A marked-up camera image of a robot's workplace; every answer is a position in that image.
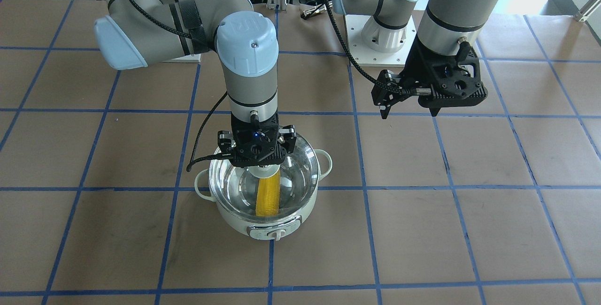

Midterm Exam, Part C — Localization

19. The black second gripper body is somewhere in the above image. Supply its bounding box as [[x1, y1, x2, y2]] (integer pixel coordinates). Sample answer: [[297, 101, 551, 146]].
[[400, 40, 489, 110]]

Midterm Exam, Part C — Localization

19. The silver robot arm near pot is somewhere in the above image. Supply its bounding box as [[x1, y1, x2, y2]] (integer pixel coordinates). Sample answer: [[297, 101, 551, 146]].
[[94, 0, 498, 168]]

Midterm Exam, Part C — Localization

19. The yellow corn cob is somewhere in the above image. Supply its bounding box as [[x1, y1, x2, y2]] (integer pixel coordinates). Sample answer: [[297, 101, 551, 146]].
[[255, 170, 281, 217]]

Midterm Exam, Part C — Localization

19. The white electric cooking pot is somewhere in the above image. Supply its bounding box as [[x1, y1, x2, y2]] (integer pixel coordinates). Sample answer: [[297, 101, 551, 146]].
[[194, 136, 333, 240]]

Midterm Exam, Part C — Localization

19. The black gripper body over pot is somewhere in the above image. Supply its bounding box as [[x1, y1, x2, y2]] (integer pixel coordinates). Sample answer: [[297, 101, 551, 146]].
[[230, 113, 288, 168]]

